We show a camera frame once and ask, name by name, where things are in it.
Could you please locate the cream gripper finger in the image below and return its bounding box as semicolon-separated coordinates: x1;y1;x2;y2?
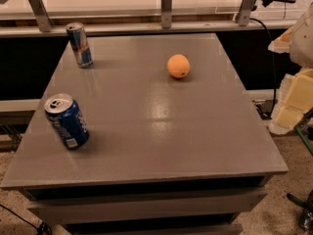
268;26;294;54
269;68;313;135

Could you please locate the slim blue silver redbull can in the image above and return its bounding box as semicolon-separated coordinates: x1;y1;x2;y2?
66;22;93;69

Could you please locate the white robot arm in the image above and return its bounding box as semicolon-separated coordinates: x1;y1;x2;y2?
268;5;313;135

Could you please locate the blue pepsi can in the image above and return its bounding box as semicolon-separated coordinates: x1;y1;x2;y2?
44;93;89;149

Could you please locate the orange fruit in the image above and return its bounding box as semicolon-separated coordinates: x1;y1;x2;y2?
167;54;190;78

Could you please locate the green black tool on floor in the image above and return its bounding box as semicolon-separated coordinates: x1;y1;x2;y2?
287;190;313;235

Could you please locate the grey drawer cabinet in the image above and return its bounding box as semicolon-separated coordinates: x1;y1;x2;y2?
2;33;288;235

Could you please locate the black power cable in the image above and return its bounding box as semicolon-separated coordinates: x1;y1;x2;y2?
248;17;278;119

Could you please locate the right metal bracket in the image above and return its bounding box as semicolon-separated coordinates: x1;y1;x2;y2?
236;0;255;26

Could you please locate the metal bracket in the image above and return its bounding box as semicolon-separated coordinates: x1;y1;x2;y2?
236;0;255;26
161;0;172;29
28;0;53;32

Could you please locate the middle metal bracket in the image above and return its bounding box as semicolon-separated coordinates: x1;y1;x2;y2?
161;0;172;29

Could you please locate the left metal bracket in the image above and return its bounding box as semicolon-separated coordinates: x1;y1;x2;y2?
28;0;53;32

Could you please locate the thin black floor cable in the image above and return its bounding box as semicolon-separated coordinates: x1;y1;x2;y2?
0;203;53;235

